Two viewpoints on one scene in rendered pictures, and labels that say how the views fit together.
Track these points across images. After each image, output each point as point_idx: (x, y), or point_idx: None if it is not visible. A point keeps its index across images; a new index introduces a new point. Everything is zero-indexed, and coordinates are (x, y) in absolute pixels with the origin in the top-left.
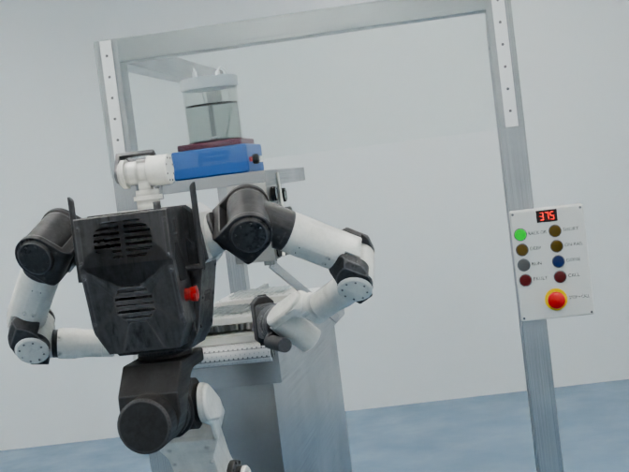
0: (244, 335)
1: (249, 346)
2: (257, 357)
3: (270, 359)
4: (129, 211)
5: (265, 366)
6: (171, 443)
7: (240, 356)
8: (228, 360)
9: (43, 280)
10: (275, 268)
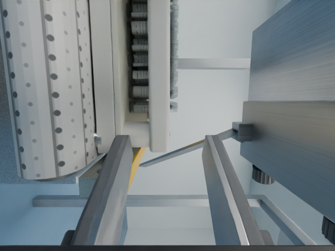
0: (112, 84)
1: (68, 103)
2: (18, 133)
3: (17, 172)
4: None
5: (8, 142)
6: None
7: (19, 64)
8: (4, 13)
9: None
10: (226, 136)
